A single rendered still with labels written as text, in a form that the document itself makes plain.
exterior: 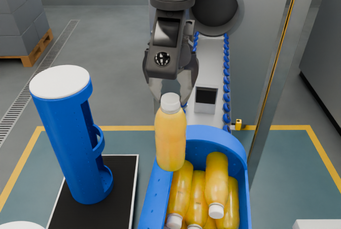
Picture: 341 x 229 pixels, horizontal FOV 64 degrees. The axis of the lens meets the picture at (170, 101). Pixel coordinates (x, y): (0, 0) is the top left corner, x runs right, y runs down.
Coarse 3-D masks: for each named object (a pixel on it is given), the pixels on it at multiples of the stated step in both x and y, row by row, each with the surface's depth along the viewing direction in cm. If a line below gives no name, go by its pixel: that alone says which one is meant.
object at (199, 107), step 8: (200, 88) 120; (208, 88) 120; (216, 88) 119; (200, 96) 121; (208, 96) 121; (216, 96) 122; (200, 104) 126; (208, 104) 125; (200, 112) 129; (208, 112) 128
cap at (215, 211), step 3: (210, 207) 72; (213, 207) 71; (216, 207) 71; (219, 207) 71; (210, 210) 71; (213, 210) 71; (216, 210) 70; (219, 210) 71; (222, 210) 71; (210, 213) 71; (213, 213) 71; (216, 213) 71; (219, 213) 71; (222, 213) 71; (210, 216) 72; (213, 216) 72; (216, 216) 72; (219, 216) 72; (222, 216) 71
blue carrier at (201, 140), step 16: (192, 128) 79; (208, 128) 78; (192, 144) 84; (208, 144) 83; (224, 144) 75; (240, 144) 81; (192, 160) 89; (240, 160) 86; (160, 176) 70; (240, 176) 87; (160, 192) 66; (240, 192) 83; (144, 208) 68; (160, 208) 62; (240, 208) 79; (144, 224) 62; (160, 224) 59; (240, 224) 76
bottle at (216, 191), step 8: (216, 152) 84; (208, 160) 83; (216, 160) 81; (224, 160) 82; (208, 168) 81; (216, 168) 79; (224, 168) 80; (208, 176) 78; (216, 176) 77; (224, 176) 78; (208, 184) 76; (216, 184) 75; (224, 184) 75; (208, 192) 74; (216, 192) 73; (224, 192) 74; (208, 200) 74; (216, 200) 72; (224, 200) 73
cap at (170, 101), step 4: (164, 96) 54; (168, 96) 54; (172, 96) 54; (176, 96) 54; (164, 100) 53; (168, 100) 53; (172, 100) 53; (176, 100) 53; (164, 104) 52; (168, 104) 52; (172, 104) 52; (176, 104) 52; (164, 108) 53; (168, 108) 52; (172, 108) 52; (176, 108) 53
